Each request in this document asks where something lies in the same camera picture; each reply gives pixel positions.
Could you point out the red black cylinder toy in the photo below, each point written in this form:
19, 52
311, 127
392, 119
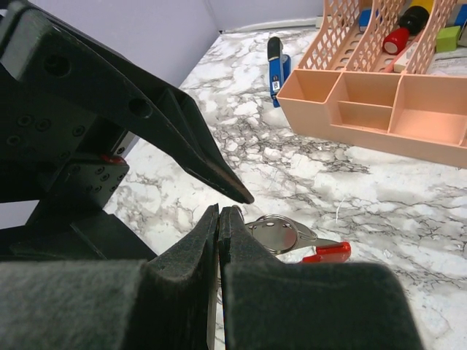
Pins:
410, 23

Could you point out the blue block in organizer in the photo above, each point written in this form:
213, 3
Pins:
363, 20

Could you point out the blue black stapler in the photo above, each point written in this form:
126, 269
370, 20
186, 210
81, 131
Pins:
279, 67

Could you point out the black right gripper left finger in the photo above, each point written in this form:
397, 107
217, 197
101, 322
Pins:
168, 302

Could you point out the grey red key organizer plate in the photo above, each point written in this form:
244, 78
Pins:
280, 234

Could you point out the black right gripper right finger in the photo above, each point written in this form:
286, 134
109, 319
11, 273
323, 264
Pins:
269, 304

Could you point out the yellow block in organizer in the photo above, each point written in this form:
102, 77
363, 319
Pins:
425, 4

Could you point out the green block in organizer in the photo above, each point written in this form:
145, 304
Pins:
447, 39

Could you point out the peach plastic desk organizer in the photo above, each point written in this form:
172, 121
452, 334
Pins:
345, 89

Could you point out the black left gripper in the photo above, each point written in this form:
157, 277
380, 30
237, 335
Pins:
51, 150

